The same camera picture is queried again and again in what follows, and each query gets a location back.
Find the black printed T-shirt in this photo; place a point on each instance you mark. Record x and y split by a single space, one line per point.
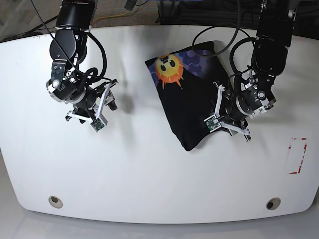
187 84

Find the red tape rectangle marker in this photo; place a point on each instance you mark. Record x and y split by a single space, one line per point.
296 155

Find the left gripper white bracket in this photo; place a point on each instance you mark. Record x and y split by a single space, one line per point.
226 113

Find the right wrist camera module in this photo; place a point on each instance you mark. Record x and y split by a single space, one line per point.
98 123

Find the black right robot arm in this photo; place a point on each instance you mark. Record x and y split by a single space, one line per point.
69 48

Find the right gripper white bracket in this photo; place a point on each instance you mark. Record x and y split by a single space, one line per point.
93 102

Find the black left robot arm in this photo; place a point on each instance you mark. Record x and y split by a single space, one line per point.
247 98

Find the left table grommet hole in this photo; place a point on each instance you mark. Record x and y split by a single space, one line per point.
55 202

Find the table grommet hole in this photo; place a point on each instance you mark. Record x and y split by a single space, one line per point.
55 202
273 204

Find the right table grommet hole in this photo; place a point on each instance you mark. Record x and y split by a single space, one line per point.
273 204

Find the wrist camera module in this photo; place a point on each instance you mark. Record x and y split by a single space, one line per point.
212 123
98 123

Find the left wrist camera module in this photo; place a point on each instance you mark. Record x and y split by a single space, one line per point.
212 123

